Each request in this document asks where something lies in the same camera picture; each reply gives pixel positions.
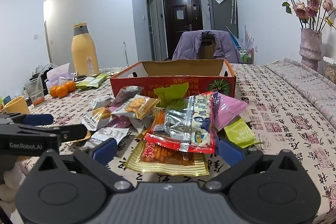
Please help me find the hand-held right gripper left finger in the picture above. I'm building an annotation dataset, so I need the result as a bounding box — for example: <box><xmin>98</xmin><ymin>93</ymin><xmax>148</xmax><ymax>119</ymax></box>
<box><xmin>34</xmin><ymin>138</ymin><xmax>132</xmax><ymax>191</ymax></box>

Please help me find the yellow cup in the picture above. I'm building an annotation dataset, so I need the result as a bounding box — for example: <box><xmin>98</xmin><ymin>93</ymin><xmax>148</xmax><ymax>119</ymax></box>
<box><xmin>4</xmin><ymin>96</ymin><xmax>30</xmax><ymax>115</ymax></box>

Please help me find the white cake snack packet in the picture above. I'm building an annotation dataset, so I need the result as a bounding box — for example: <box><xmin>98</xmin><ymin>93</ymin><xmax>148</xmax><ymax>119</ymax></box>
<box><xmin>82</xmin><ymin>107</ymin><xmax>114</xmax><ymax>130</ymax></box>

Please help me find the gold biscuit snack packet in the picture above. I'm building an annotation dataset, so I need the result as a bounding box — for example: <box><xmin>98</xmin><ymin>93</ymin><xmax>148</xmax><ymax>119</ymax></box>
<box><xmin>112</xmin><ymin>94</ymin><xmax>159</xmax><ymax>120</ymax></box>

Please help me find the clear plastic cup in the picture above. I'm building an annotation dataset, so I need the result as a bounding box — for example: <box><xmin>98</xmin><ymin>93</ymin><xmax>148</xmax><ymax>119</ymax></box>
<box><xmin>25</xmin><ymin>79</ymin><xmax>45</xmax><ymax>107</ymax></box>

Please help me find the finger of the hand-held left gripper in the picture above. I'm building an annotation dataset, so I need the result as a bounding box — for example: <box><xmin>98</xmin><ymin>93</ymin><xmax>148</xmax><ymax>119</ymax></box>
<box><xmin>0</xmin><ymin>113</ymin><xmax>54</xmax><ymax>127</ymax></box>
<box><xmin>17</xmin><ymin>124</ymin><xmax>88</xmax><ymax>143</ymax></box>

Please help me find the yellow thermos bottle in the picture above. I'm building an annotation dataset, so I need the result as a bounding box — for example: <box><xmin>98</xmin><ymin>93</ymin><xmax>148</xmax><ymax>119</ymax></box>
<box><xmin>71</xmin><ymin>23</ymin><xmax>100</xmax><ymax>76</ymax></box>

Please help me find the lime green snack packet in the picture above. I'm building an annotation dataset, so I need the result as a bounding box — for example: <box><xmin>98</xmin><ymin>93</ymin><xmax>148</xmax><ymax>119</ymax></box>
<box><xmin>154</xmin><ymin>82</ymin><xmax>189</xmax><ymax>108</ymax></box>
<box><xmin>223</xmin><ymin>118</ymin><xmax>261</xmax><ymax>149</ymax></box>

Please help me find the grey refrigerator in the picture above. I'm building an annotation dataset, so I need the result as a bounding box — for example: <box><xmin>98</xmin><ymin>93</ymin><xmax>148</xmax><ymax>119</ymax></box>
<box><xmin>208</xmin><ymin>0</ymin><xmax>239</xmax><ymax>38</ymax></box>

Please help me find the dark entrance door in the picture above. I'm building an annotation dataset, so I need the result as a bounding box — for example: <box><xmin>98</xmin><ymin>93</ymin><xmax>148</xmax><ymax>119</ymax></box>
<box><xmin>163</xmin><ymin>0</ymin><xmax>204</xmax><ymax>60</ymax></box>

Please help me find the pink quilted cloth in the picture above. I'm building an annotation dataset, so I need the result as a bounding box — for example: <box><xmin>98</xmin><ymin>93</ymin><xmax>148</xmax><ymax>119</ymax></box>
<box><xmin>265</xmin><ymin>58</ymin><xmax>336</xmax><ymax>130</ymax></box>

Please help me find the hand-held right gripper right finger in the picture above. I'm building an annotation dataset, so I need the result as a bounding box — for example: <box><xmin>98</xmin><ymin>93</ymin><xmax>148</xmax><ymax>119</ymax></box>
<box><xmin>205</xmin><ymin>138</ymin><xmax>306</xmax><ymax>191</ymax></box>

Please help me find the pink snack packet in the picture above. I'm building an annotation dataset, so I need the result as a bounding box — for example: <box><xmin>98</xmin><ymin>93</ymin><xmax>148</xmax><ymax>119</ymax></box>
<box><xmin>108</xmin><ymin>116</ymin><xmax>132</xmax><ymax>129</ymax></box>
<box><xmin>212</xmin><ymin>93</ymin><xmax>249</xmax><ymax>131</ymax></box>

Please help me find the gold packet of orange sticks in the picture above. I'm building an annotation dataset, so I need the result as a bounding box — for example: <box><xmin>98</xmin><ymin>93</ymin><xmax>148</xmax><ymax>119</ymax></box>
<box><xmin>125</xmin><ymin>111</ymin><xmax>210</xmax><ymax>177</ymax></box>

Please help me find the purple puffer jacket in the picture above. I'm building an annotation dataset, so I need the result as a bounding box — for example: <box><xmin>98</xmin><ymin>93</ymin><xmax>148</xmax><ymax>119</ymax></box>
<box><xmin>172</xmin><ymin>30</ymin><xmax>240</xmax><ymax>64</ymax></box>

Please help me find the printed tablecloth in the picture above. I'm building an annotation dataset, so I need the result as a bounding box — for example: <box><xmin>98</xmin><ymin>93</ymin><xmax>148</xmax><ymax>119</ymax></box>
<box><xmin>0</xmin><ymin>57</ymin><xmax>336</xmax><ymax>224</ymax></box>

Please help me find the wooden chair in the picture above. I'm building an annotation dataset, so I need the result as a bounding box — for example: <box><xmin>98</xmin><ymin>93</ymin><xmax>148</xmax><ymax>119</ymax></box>
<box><xmin>199</xmin><ymin>38</ymin><xmax>218</xmax><ymax>60</ymax></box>

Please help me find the green white snack packet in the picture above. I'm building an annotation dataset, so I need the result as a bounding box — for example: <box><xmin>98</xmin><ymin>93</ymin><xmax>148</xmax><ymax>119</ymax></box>
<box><xmin>77</xmin><ymin>77</ymin><xmax>95</xmax><ymax>89</ymax></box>
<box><xmin>88</xmin><ymin>74</ymin><xmax>108</xmax><ymax>87</ymax></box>

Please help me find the pink ceramic vase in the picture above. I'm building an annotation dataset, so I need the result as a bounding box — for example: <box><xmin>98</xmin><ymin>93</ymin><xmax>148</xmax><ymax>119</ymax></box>
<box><xmin>300</xmin><ymin>28</ymin><xmax>322</xmax><ymax>72</ymax></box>

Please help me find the red cardboard box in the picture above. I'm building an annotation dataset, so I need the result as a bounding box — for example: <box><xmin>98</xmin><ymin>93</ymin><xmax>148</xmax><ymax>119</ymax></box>
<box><xmin>110</xmin><ymin>59</ymin><xmax>236</xmax><ymax>98</ymax></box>

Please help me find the red-edged clear snack packet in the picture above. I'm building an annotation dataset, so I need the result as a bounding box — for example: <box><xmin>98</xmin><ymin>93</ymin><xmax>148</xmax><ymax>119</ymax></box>
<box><xmin>144</xmin><ymin>90</ymin><xmax>219</xmax><ymax>154</ymax></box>

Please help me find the clear storage jar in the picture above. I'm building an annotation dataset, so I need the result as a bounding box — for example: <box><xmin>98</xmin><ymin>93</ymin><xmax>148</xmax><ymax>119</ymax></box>
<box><xmin>322</xmin><ymin>56</ymin><xmax>336</xmax><ymax>80</ymax></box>

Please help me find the pile of clothes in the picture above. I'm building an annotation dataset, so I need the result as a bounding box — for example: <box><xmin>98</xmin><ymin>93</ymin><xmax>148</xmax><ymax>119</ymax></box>
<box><xmin>30</xmin><ymin>63</ymin><xmax>62</xmax><ymax>83</ymax></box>

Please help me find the lilac plastic bag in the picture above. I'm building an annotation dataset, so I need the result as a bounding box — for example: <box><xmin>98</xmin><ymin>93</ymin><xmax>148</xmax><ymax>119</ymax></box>
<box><xmin>46</xmin><ymin>63</ymin><xmax>76</xmax><ymax>88</ymax></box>

